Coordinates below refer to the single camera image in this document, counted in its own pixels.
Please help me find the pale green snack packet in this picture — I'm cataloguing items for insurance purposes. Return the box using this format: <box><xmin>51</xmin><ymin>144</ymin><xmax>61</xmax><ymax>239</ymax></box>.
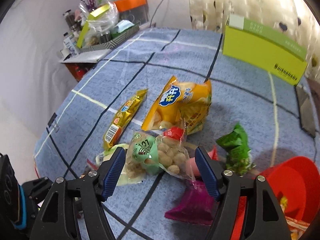
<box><xmin>95</xmin><ymin>143</ymin><xmax>147</xmax><ymax>187</ymax></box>

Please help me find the pink jelly cup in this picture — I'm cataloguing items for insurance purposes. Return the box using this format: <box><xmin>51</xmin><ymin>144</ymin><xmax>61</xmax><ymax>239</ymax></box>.
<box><xmin>185</xmin><ymin>145</ymin><xmax>219</xmax><ymax>177</ymax></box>

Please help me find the green foil snack packet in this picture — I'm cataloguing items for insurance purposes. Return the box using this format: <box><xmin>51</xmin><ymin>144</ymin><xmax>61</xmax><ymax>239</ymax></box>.
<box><xmin>216</xmin><ymin>122</ymin><xmax>255</xmax><ymax>177</ymax></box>

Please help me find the purple snack packet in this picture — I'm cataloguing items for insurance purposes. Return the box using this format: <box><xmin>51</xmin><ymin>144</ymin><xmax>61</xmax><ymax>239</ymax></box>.
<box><xmin>164</xmin><ymin>180</ymin><xmax>215</xmax><ymax>225</ymax></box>

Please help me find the clear bag of nuts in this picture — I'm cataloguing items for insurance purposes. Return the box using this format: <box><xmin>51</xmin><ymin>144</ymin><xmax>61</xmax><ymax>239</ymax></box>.
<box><xmin>125</xmin><ymin>126</ymin><xmax>195</xmax><ymax>180</ymax></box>

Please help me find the short gold snack bar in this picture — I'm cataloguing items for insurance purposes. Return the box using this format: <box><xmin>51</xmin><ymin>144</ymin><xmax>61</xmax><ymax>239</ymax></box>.
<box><xmin>103</xmin><ymin>89</ymin><xmax>148</xmax><ymax>151</ymax></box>

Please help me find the yellow chips bag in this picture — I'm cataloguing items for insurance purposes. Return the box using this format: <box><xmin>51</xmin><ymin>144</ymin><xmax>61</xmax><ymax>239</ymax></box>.
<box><xmin>141</xmin><ymin>76</ymin><xmax>212</xmax><ymax>135</ymax></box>

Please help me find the red round plastic basket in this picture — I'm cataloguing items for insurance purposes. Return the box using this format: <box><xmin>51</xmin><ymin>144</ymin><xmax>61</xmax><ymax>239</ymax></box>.
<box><xmin>229</xmin><ymin>155</ymin><xmax>320</xmax><ymax>240</ymax></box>

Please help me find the orange white bread packet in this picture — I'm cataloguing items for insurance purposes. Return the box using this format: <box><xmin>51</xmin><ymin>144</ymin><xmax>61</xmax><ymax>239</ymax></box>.
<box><xmin>285</xmin><ymin>216</ymin><xmax>310</xmax><ymax>240</ymax></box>

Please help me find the black binder clip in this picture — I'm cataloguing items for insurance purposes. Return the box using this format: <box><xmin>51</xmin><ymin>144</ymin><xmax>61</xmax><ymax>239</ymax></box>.
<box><xmin>48</xmin><ymin>112</ymin><xmax>60</xmax><ymax>133</ymax></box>

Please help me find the blue plaid bed sheet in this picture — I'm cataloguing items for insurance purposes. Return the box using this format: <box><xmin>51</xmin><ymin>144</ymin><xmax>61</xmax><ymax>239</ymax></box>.
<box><xmin>34</xmin><ymin>27</ymin><xmax>320</xmax><ymax>240</ymax></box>

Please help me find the black smartphone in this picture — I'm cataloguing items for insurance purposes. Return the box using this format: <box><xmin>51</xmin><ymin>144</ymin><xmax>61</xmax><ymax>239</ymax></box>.
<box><xmin>295</xmin><ymin>85</ymin><xmax>316</xmax><ymax>138</ymax></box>

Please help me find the white side table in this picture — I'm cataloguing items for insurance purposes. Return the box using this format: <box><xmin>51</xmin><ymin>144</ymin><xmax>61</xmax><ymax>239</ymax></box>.
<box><xmin>59</xmin><ymin>49</ymin><xmax>112</xmax><ymax>63</ymax></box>

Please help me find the striped tray box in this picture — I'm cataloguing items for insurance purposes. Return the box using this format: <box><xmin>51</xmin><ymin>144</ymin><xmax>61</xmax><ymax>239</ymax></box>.
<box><xmin>80</xmin><ymin>25</ymin><xmax>140</xmax><ymax>53</ymax></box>

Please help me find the lime green cardboard box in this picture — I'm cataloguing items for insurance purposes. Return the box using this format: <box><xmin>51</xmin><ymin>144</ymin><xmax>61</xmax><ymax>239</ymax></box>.
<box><xmin>222</xmin><ymin>14</ymin><xmax>307</xmax><ymax>86</ymax></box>

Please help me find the clear plastic bag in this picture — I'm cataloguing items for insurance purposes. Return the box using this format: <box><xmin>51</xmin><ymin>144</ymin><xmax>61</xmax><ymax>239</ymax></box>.
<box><xmin>77</xmin><ymin>2</ymin><xmax>119</xmax><ymax>48</ymax></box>

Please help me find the orange storage box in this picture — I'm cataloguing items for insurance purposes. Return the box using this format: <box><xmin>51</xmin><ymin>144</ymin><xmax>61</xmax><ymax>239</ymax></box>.
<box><xmin>115</xmin><ymin>0</ymin><xmax>146</xmax><ymax>12</ymax></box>

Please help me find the heart pattern curtain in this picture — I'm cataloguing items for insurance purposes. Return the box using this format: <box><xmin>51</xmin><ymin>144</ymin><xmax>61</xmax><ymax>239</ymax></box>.
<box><xmin>189</xmin><ymin>0</ymin><xmax>319</xmax><ymax>81</ymax></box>

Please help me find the black camera module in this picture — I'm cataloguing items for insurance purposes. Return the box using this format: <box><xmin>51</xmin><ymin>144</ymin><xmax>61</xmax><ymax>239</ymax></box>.
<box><xmin>1</xmin><ymin>154</ymin><xmax>27</xmax><ymax>230</ymax></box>

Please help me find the black charger cable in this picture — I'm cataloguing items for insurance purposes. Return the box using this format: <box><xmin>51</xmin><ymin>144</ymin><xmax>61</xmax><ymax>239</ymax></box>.
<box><xmin>149</xmin><ymin>0</ymin><xmax>169</xmax><ymax>28</ymax></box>

